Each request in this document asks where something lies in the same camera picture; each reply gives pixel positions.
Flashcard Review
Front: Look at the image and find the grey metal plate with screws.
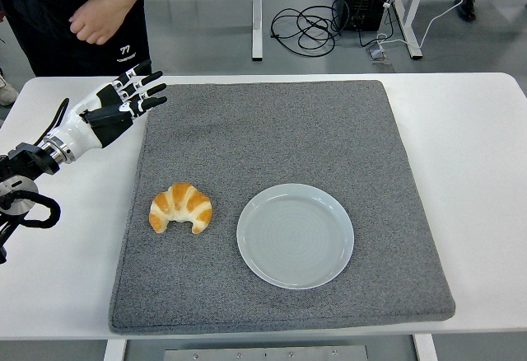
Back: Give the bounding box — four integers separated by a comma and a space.
163, 345, 370, 361

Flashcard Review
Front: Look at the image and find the pale grey round plate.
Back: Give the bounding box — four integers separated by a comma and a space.
236, 182, 355, 291

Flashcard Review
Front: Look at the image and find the person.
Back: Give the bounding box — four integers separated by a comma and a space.
0, 0, 152, 77

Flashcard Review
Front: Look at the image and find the white cable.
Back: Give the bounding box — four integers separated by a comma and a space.
376, 0, 466, 47

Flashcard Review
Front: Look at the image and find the person's white shoe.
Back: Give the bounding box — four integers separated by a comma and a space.
0, 70, 18, 107

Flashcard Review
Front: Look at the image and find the metal floor socket box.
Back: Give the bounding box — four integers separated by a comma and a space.
365, 43, 395, 65

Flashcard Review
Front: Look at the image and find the coiled black cable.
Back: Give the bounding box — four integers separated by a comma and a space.
270, 0, 343, 55

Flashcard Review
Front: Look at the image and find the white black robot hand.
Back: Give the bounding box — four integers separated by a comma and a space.
45, 59, 168, 159

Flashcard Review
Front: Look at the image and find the person's hand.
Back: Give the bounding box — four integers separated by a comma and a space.
68, 0, 129, 45

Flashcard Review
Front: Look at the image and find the golden croissant bread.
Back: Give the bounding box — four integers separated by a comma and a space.
148, 181, 213, 235

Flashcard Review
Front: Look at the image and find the grey fabric mat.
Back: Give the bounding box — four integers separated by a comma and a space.
107, 79, 457, 335

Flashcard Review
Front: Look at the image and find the white desk leg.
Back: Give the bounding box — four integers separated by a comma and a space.
250, 0, 264, 63
393, 0, 426, 60

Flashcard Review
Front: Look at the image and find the white table leg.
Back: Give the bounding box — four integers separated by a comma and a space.
102, 339, 127, 361
413, 333, 438, 361

